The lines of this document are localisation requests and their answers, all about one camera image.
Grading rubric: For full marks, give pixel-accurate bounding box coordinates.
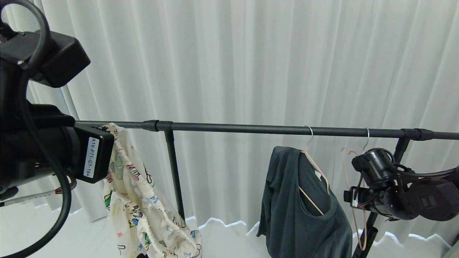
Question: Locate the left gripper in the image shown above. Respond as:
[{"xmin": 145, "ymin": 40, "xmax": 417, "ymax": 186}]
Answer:
[{"xmin": 0, "ymin": 115, "xmax": 115, "ymax": 190}]

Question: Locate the cream printed garment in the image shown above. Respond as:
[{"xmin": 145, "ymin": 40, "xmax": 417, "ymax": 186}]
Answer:
[{"xmin": 98, "ymin": 123, "xmax": 202, "ymax": 258}]

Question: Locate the dark grey t-shirt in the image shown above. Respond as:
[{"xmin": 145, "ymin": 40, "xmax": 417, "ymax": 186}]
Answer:
[{"xmin": 257, "ymin": 146, "xmax": 353, "ymax": 258}]

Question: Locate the pink clothes hanger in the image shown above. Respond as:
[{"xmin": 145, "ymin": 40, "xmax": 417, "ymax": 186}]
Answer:
[
  {"xmin": 341, "ymin": 128, "xmax": 370, "ymax": 251},
  {"xmin": 299, "ymin": 125, "xmax": 331, "ymax": 216}
]

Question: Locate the black clothes rack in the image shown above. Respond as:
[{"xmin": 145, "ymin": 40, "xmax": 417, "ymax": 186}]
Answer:
[{"xmin": 74, "ymin": 120, "xmax": 459, "ymax": 258}]

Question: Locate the white curtain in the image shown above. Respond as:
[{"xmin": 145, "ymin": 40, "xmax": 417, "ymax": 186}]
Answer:
[{"xmin": 0, "ymin": 0, "xmax": 459, "ymax": 248}]

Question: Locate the black cable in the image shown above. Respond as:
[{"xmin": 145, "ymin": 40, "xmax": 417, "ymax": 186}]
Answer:
[
  {"xmin": 389, "ymin": 161, "xmax": 459, "ymax": 179},
  {"xmin": 0, "ymin": 0, "xmax": 72, "ymax": 258}
]

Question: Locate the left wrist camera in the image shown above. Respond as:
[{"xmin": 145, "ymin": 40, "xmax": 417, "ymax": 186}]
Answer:
[{"xmin": 0, "ymin": 30, "xmax": 91, "ymax": 120}]

